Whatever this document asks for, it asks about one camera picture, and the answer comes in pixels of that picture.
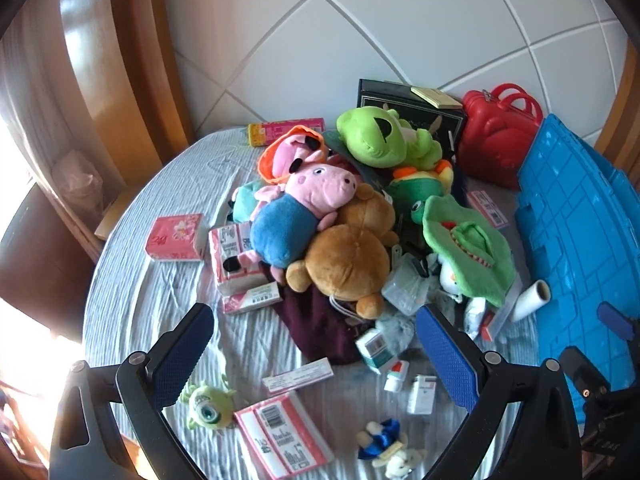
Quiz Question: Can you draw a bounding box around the white red medicine bottle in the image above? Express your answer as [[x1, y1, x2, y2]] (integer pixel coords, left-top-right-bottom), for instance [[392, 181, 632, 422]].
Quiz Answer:
[[384, 360, 409, 393]]

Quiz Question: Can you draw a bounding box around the green crocodile plush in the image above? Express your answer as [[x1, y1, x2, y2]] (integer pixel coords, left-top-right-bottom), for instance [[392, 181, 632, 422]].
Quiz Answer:
[[422, 195, 516, 308]]

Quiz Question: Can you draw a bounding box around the clear plastic floss box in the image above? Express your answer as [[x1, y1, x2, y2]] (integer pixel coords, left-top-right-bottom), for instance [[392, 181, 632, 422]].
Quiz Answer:
[[382, 254, 439, 316]]

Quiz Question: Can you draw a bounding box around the long white pink box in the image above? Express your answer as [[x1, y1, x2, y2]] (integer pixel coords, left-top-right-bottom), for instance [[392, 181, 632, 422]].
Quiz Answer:
[[262, 358, 334, 396]]

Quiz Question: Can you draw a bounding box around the pink white tissue pack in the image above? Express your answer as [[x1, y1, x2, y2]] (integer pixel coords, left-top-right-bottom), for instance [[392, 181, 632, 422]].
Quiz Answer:
[[208, 222, 268, 297]]

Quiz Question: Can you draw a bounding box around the brown teddy bear plush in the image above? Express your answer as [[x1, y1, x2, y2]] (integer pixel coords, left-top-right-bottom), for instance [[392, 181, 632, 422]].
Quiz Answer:
[[285, 183, 399, 320]]

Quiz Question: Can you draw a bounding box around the pink pig plush blue shirt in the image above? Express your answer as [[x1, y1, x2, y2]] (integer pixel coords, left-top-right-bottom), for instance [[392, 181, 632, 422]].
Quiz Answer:
[[238, 162, 358, 283]]

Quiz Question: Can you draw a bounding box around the small white medicine box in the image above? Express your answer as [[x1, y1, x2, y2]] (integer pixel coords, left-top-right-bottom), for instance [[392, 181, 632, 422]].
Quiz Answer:
[[407, 375, 437, 416]]

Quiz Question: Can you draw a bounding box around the green one-eyed monster toy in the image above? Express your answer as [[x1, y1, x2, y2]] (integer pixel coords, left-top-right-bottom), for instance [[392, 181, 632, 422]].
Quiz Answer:
[[179, 382, 235, 430]]

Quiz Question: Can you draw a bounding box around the grey furry plush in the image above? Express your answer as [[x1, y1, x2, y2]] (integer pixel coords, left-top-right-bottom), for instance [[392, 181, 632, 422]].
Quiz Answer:
[[375, 311, 416, 356]]

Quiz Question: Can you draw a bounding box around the white paper roll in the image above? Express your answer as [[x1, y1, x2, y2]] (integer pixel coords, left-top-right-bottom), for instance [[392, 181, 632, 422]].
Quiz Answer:
[[510, 280, 551, 323]]

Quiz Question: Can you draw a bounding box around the white duck plush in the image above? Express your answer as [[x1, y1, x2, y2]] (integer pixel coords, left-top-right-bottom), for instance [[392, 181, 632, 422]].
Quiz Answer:
[[438, 257, 471, 304]]

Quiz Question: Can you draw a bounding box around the white green medicine box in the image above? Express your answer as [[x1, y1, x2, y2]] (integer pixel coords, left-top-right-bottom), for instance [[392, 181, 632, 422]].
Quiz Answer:
[[356, 328, 398, 375]]

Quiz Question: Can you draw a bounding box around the small blue dressed doll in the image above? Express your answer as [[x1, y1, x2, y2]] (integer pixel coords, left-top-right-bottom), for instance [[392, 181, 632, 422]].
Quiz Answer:
[[356, 418, 426, 479]]

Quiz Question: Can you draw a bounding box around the white striped tablecloth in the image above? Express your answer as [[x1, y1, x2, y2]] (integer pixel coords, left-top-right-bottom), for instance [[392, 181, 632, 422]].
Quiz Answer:
[[82, 128, 465, 479]]

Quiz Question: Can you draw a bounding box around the pink barcode tissue pack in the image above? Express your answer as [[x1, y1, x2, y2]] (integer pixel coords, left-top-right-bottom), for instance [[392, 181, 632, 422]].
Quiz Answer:
[[234, 391, 334, 479]]

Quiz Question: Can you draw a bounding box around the pink floral tissue pack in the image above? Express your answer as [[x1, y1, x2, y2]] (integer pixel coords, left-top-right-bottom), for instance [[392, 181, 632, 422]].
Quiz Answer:
[[145, 214, 206, 261]]

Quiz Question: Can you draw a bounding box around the flat pink white box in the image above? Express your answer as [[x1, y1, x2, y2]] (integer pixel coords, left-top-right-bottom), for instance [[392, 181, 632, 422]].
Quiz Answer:
[[222, 282, 282, 315]]

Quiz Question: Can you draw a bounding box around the maroon knitted cloth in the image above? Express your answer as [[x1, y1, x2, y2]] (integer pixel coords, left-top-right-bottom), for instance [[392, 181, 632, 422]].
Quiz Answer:
[[273, 285, 374, 365]]

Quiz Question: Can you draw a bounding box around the blue plastic folding crate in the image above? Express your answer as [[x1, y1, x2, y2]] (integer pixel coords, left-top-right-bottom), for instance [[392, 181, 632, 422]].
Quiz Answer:
[[514, 112, 640, 424]]

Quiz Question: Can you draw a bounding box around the dark green turtle plush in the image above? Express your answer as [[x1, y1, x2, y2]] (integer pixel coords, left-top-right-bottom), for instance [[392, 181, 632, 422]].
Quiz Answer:
[[385, 159, 454, 224]]

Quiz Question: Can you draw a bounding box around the red plastic toy case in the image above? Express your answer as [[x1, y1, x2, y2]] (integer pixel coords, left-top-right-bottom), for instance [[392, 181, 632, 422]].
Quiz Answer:
[[457, 82, 544, 191]]

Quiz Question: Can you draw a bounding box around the black framed box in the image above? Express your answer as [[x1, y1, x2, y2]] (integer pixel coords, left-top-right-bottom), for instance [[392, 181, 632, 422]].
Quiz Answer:
[[357, 79, 466, 158]]

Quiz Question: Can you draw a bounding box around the light green frog plush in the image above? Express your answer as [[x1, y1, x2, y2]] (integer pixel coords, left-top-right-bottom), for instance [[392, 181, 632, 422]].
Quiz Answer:
[[336, 106, 442, 170]]

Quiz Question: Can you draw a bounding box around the orange hooded pink plush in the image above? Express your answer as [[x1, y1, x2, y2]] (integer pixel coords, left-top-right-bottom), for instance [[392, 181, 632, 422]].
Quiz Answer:
[[256, 125, 329, 184]]

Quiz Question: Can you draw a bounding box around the pink yellow snack box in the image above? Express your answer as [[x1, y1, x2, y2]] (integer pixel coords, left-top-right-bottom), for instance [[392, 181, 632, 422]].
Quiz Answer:
[[246, 118, 324, 148]]

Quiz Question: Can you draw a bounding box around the yellow sticky notepad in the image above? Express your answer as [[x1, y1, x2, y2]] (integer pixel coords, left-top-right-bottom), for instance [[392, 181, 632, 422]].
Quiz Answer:
[[410, 87, 463, 110]]

